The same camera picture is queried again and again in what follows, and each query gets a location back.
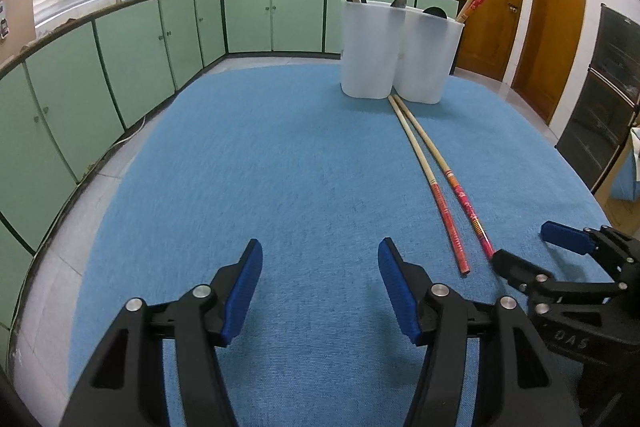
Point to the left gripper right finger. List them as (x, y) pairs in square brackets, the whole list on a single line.
[(492, 345)]

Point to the blue table mat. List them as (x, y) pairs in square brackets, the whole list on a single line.
[(281, 155)]

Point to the green lower kitchen cabinets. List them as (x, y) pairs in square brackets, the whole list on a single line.
[(68, 98)]

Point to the black spoon left compartment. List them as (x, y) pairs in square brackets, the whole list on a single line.
[(399, 4)]

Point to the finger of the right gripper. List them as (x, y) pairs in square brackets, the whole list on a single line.
[(540, 285), (616, 252)]

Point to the white twin utensil holder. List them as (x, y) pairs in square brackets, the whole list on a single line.
[(386, 49)]

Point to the black spoon compartment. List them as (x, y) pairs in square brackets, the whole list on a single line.
[(435, 11), (399, 4)]

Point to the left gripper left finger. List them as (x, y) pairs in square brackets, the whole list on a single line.
[(123, 382)]

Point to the black spoon right compartment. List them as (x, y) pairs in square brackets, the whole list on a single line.
[(435, 11)]

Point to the cardboard board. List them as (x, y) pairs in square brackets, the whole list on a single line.
[(17, 27)]

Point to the red-handled chopstick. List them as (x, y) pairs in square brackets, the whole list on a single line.
[(445, 214)]

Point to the right wooden door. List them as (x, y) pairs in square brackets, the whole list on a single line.
[(548, 54)]

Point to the red flower-pattern chopstick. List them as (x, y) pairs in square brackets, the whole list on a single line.
[(451, 179)]

